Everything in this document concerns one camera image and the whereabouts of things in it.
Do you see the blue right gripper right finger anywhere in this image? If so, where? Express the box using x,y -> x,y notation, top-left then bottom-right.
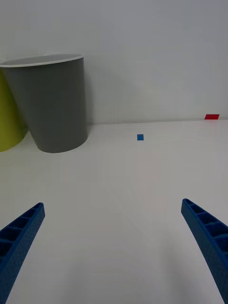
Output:
180,198 -> 228,304

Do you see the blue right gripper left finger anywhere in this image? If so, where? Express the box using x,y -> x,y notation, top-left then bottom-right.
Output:
0,202 -> 46,304

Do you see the yellow-green plastic waste bin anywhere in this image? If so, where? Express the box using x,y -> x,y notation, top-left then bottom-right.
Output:
0,68 -> 29,152

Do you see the grey plastic waste bin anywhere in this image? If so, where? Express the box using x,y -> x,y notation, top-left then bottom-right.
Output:
0,53 -> 89,153

